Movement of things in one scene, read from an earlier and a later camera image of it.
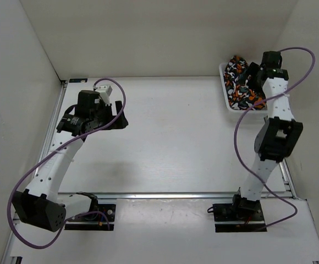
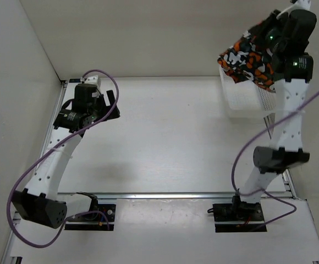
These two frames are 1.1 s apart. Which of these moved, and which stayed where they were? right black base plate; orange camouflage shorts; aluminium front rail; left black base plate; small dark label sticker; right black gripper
Moved: right black gripper; orange camouflage shorts
Stayed: left black base plate; right black base plate; small dark label sticker; aluminium front rail
